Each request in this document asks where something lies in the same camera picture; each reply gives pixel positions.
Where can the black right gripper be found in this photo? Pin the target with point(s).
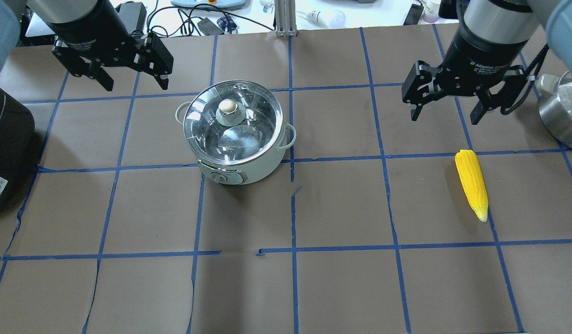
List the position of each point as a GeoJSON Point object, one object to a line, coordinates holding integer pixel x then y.
{"type": "Point", "coordinates": [483, 55]}

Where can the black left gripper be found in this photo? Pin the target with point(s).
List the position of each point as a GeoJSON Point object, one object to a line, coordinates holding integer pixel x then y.
{"type": "Point", "coordinates": [93, 33]}

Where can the yellow corn cob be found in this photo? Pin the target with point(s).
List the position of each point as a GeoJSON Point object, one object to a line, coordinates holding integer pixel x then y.
{"type": "Point", "coordinates": [472, 182]}

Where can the glass pot lid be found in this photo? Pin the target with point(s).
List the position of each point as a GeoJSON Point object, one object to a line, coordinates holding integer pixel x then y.
{"type": "Point", "coordinates": [232, 123]}

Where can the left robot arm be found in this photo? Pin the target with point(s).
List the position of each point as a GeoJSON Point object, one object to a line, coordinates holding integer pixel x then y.
{"type": "Point", "coordinates": [51, 12]}

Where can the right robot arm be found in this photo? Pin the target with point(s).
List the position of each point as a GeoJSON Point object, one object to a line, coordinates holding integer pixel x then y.
{"type": "Point", "coordinates": [514, 21]}

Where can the steel steamer pot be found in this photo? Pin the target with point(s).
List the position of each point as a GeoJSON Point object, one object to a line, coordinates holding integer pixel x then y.
{"type": "Point", "coordinates": [555, 106]}

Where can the pale green electric pot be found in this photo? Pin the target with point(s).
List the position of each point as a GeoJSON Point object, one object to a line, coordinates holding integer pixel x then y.
{"type": "Point", "coordinates": [253, 171]}

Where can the black power adapter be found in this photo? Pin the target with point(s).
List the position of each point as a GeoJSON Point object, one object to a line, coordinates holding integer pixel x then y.
{"type": "Point", "coordinates": [133, 16]}

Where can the blue teach pendant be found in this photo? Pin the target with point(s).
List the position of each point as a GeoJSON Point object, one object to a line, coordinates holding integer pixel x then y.
{"type": "Point", "coordinates": [222, 4]}

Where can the white paper cup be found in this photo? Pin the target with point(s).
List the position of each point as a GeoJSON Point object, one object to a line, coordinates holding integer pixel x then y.
{"type": "Point", "coordinates": [431, 11]}

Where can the black phone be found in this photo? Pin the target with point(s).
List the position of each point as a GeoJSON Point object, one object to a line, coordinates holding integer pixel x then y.
{"type": "Point", "coordinates": [414, 15]}

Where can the black rice cooker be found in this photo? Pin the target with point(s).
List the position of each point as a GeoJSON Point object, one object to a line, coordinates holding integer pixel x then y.
{"type": "Point", "coordinates": [17, 126]}

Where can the aluminium frame post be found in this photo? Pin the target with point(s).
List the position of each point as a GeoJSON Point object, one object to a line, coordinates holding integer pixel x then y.
{"type": "Point", "coordinates": [284, 17]}

